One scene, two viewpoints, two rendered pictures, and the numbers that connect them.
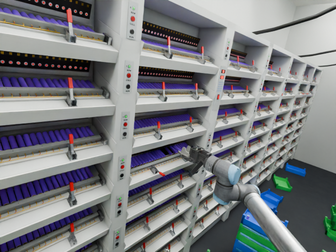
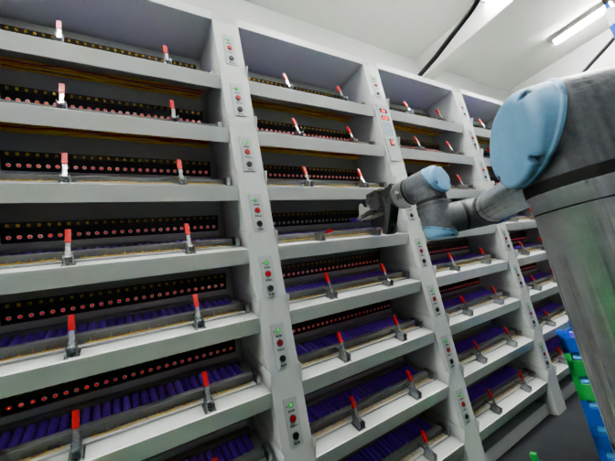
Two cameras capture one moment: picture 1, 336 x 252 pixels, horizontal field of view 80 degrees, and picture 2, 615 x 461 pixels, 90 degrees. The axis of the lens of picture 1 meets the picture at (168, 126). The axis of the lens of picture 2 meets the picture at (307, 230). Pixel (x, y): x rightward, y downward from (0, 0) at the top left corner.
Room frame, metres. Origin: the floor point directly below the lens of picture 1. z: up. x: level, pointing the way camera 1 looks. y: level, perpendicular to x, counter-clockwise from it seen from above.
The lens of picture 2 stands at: (-0.06, -0.20, 0.79)
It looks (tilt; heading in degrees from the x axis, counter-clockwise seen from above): 11 degrees up; 15
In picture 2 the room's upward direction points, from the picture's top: 11 degrees counter-clockwise
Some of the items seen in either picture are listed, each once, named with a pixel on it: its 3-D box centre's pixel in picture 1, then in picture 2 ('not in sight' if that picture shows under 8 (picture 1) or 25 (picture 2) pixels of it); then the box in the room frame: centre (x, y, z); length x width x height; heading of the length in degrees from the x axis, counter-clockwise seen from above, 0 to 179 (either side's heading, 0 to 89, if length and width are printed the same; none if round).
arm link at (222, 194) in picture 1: (224, 190); (440, 219); (0.93, -0.34, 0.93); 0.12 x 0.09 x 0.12; 99
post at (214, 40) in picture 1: (193, 155); (401, 248); (1.38, -0.22, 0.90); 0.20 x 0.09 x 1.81; 48
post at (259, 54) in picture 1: (236, 139); (485, 236); (1.90, -0.69, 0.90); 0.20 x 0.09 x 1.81; 48
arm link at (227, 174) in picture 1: (226, 171); (425, 185); (0.94, -0.33, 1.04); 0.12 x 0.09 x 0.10; 48
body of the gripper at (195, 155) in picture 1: (200, 157); (385, 200); (1.05, -0.20, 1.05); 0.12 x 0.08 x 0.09; 48
